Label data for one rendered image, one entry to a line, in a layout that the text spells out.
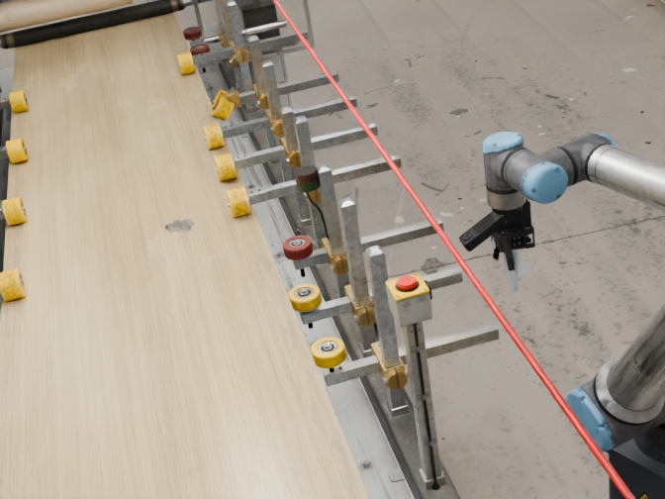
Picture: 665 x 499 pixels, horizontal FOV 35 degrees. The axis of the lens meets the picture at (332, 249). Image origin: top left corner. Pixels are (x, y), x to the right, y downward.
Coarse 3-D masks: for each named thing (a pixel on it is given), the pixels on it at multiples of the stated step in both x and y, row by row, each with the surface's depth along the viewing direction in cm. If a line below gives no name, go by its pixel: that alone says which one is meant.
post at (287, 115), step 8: (280, 112) 318; (288, 112) 316; (288, 120) 317; (288, 128) 318; (288, 136) 320; (288, 144) 321; (296, 144) 321; (296, 168) 326; (304, 200) 332; (304, 208) 333; (304, 216) 334
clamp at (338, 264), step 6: (324, 240) 293; (324, 246) 292; (330, 252) 286; (330, 258) 286; (336, 258) 284; (342, 258) 283; (330, 264) 289; (336, 264) 283; (342, 264) 284; (336, 270) 284; (342, 270) 285; (348, 270) 285
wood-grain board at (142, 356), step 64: (64, 64) 442; (128, 64) 431; (64, 128) 382; (128, 128) 374; (192, 128) 365; (64, 192) 336; (128, 192) 330; (192, 192) 323; (64, 256) 300; (128, 256) 295; (192, 256) 290; (256, 256) 284; (64, 320) 271; (128, 320) 267; (192, 320) 263; (256, 320) 258; (0, 384) 251; (64, 384) 247; (128, 384) 244; (192, 384) 240; (256, 384) 237; (320, 384) 233; (0, 448) 231; (64, 448) 227; (128, 448) 224; (192, 448) 221; (256, 448) 218; (320, 448) 216
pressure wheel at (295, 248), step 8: (288, 240) 288; (296, 240) 287; (304, 240) 288; (288, 248) 285; (296, 248) 284; (304, 248) 284; (312, 248) 287; (288, 256) 286; (296, 256) 284; (304, 256) 285; (304, 272) 291
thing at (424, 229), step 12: (408, 228) 294; (420, 228) 293; (432, 228) 293; (360, 240) 292; (372, 240) 291; (384, 240) 291; (396, 240) 292; (408, 240) 293; (324, 252) 289; (300, 264) 288; (312, 264) 289
